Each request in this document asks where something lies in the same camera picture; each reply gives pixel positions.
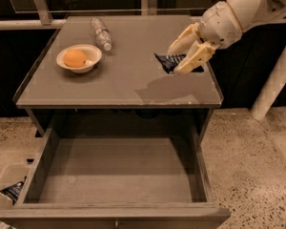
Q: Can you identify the blue rxbar blueberry wrapper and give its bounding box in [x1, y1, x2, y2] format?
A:
[154, 53, 204, 73]

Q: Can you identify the blue snack packet on floor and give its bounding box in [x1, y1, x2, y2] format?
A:
[0, 177, 27, 204]

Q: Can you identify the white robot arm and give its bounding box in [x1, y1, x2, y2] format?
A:
[168, 0, 286, 74]

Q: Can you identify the white paper bowl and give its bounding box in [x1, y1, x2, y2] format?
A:
[56, 44, 102, 73]

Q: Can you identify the white diagonal support pole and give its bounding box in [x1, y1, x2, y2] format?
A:
[250, 46, 286, 120]

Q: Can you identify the orange fruit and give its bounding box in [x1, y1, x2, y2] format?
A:
[64, 49, 87, 68]

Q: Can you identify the clear plastic floor bin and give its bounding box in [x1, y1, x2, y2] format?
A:
[0, 163, 32, 229]

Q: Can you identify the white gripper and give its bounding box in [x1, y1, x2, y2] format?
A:
[167, 2, 243, 74]

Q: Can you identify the clear plastic water bottle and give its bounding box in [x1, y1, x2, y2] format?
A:
[90, 17, 112, 52]

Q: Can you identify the metal railing frame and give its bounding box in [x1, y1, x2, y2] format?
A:
[0, 0, 286, 31]

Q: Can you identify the grey cabinet with top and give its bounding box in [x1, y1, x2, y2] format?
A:
[14, 15, 223, 123]

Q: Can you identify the open grey top drawer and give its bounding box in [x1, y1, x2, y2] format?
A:
[0, 129, 230, 229]

